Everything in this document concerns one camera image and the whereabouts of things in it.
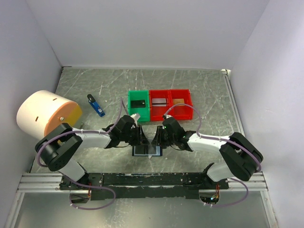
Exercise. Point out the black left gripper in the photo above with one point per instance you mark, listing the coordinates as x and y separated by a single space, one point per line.
142 137

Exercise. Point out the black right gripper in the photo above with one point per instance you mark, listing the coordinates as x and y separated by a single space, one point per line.
158 139

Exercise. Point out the black leather card holder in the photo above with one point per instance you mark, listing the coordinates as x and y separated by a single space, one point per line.
146 150

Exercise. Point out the silver VIP card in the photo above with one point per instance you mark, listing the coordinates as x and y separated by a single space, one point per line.
159 102

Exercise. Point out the gold VIP card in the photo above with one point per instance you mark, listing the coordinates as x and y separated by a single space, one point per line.
178 101

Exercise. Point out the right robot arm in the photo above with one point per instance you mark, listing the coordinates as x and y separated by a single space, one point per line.
240 158

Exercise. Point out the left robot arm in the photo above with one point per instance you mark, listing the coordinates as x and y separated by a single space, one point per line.
58 147

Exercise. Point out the black card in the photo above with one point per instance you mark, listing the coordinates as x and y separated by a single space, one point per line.
138 104

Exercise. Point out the red bin right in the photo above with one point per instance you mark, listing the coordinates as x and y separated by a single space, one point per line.
182 112

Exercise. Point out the red bin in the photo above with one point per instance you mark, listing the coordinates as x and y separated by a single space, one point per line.
182 112
156 112

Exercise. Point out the green bin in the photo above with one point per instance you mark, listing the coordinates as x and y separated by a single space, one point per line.
139 95

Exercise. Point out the red bin left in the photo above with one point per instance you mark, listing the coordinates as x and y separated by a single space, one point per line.
156 112

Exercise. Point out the blue and black tool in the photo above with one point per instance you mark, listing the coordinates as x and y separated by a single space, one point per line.
95 105

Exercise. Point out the white and orange cylinder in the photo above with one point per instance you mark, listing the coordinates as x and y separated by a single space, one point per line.
43 111

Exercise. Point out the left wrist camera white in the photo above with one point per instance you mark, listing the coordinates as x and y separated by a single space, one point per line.
136 117

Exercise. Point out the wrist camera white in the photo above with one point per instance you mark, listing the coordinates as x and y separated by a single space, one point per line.
165 116
136 117

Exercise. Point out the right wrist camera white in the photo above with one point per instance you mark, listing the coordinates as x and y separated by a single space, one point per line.
165 116

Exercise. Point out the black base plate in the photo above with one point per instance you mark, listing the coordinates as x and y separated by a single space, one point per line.
154 185

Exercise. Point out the aluminium rail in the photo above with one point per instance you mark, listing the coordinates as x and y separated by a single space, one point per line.
51 182

